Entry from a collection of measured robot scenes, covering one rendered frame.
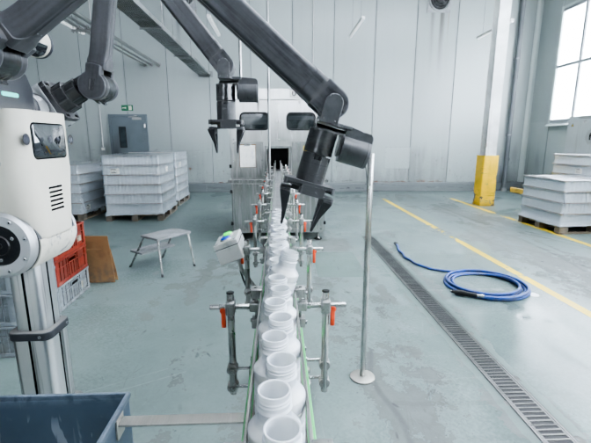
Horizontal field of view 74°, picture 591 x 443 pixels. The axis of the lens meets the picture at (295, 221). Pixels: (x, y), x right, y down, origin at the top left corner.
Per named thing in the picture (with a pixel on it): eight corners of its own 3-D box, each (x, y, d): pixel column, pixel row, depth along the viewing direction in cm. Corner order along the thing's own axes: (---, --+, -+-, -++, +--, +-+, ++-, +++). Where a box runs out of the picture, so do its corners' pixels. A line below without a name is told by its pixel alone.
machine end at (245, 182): (327, 241, 565) (330, 89, 522) (229, 242, 559) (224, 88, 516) (317, 219, 721) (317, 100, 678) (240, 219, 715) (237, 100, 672)
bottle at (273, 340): (252, 428, 59) (250, 328, 56) (291, 422, 61) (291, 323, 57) (259, 459, 53) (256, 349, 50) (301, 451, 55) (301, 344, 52)
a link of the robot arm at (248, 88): (221, 62, 120) (216, 57, 112) (259, 63, 121) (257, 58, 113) (222, 103, 123) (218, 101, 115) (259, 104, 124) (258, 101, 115)
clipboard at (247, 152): (256, 167, 540) (255, 143, 533) (239, 167, 539) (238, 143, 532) (256, 167, 543) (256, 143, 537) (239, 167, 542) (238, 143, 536)
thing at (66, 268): (58, 287, 325) (54, 262, 320) (5, 289, 321) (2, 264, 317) (89, 265, 384) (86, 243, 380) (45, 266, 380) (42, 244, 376)
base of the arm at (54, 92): (36, 82, 111) (62, 120, 113) (59, 67, 110) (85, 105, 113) (53, 86, 119) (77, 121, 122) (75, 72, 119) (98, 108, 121)
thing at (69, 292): (62, 313, 329) (58, 288, 325) (10, 315, 325) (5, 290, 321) (91, 286, 389) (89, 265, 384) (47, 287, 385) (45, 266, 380)
